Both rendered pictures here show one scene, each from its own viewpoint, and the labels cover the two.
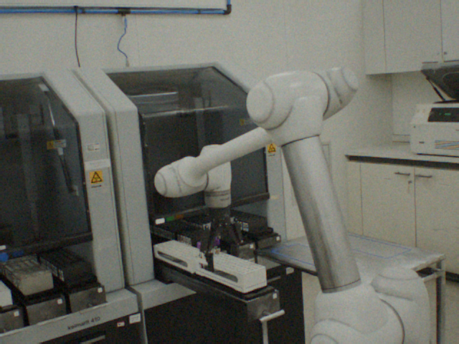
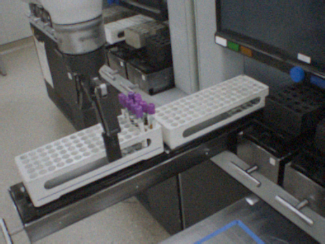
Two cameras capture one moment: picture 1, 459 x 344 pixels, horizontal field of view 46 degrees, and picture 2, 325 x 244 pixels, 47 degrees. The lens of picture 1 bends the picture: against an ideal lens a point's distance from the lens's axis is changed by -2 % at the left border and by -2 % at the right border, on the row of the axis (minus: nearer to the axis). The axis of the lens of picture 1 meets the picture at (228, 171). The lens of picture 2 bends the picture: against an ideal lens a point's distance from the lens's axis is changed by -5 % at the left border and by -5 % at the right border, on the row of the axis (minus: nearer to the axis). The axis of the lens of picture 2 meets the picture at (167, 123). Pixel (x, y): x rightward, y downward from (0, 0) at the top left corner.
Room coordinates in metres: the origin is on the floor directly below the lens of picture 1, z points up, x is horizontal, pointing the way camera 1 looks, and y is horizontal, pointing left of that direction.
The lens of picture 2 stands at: (2.08, -0.62, 1.32)
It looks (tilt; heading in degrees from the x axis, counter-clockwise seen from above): 32 degrees down; 96
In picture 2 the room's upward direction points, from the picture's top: 6 degrees counter-clockwise
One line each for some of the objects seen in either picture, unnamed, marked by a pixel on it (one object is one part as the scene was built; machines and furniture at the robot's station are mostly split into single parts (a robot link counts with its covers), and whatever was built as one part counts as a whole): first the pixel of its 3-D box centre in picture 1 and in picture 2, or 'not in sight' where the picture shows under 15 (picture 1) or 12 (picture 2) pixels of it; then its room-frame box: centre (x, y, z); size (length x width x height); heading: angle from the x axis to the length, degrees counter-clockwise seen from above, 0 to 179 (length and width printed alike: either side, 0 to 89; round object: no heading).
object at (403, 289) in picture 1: (396, 309); not in sight; (1.38, -0.42, 0.87); 0.18 x 0.16 x 0.22; 131
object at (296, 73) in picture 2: not in sight; (297, 74); (2.28, 0.08, 0.98); 0.03 x 0.01 x 0.03; 125
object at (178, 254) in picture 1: (182, 256); (211, 110); (2.11, 0.21, 0.83); 0.30 x 0.10 x 0.06; 35
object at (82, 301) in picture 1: (58, 276); (213, 49); (2.14, 0.72, 0.78); 0.73 x 0.14 x 0.09; 35
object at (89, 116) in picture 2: (210, 261); (90, 123); (1.85, 0.09, 0.89); 0.03 x 0.01 x 0.07; 35
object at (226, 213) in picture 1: (219, 218); (87, 69); (1.88, 0.04, 1.03); 0.08 x 0.07 x 0.09; 125
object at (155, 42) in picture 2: (77, 272); (157, 49); (1.95, 0.59, 0.85); 0.12 x 0.02 x 0.06; 126
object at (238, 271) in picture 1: (229, 270); (91, 154); (1.85, 0.02, 0.85); 0.30 x 0.10 x 0.06; 35
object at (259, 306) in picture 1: (209, 280); (150, 157); (1.96, 0.10, 0.78); 0.73 x 0.14 x 0.09; 35
